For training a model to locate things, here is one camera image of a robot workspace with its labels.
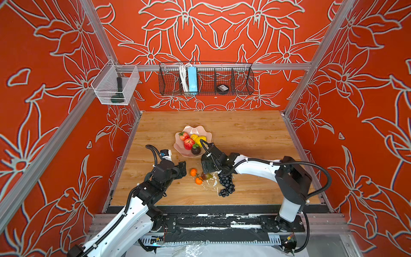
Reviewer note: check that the pink scalloped fruit bowl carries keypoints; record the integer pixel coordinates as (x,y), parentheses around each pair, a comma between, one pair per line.
(179,144)

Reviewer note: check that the light blue box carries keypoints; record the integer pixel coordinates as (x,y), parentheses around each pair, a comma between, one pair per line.
(192,80)

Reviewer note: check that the small orange tangerine lower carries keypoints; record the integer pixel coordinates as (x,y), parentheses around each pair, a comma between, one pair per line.
(198,181)

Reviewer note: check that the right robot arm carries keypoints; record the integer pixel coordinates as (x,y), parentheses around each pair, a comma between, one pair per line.
(290,175)

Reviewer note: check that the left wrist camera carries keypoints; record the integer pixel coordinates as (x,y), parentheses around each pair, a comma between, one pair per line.
(166,154)

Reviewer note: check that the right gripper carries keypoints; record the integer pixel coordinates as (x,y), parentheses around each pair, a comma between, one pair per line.
(209,160)

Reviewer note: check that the green red fig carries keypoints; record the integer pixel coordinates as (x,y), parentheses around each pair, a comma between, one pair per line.
(206,176)

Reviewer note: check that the black wire wall basket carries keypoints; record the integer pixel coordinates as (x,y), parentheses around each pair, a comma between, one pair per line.
(173,78)

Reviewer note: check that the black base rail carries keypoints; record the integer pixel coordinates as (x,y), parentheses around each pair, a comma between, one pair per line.
(226,224)

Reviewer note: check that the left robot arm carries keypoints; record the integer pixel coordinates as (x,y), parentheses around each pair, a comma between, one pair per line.
(138,217)

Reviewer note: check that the dark purple mangosteen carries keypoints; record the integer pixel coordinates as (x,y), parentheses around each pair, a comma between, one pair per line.
(196,149)

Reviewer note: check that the small yellow fruit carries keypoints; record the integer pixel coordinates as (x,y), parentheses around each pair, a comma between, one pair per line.
(194,137)

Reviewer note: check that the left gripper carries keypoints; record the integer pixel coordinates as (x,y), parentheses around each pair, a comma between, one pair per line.
(181,172)

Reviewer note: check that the small orange tangerine upper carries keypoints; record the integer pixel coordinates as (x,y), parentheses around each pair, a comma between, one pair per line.
(193,172)

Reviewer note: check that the clear plastic wall bin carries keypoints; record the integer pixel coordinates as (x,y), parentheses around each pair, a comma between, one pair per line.
(105,83)

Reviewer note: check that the dark grape bunch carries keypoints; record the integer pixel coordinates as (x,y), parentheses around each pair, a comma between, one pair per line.
(226,181)

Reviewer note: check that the dark green brush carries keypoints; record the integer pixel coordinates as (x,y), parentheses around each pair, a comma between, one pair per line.
(119,96)

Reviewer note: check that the red strawberry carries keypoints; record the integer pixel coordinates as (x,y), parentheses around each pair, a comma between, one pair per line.
(183,136)

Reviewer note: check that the small orange tangerine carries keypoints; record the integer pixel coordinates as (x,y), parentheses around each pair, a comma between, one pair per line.
(193,172)
(198,181)

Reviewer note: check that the large yellow lemon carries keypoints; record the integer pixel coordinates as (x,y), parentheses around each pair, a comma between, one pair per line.
(199,139)

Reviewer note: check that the red apple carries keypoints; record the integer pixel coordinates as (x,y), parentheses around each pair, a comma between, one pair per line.
(188,143)

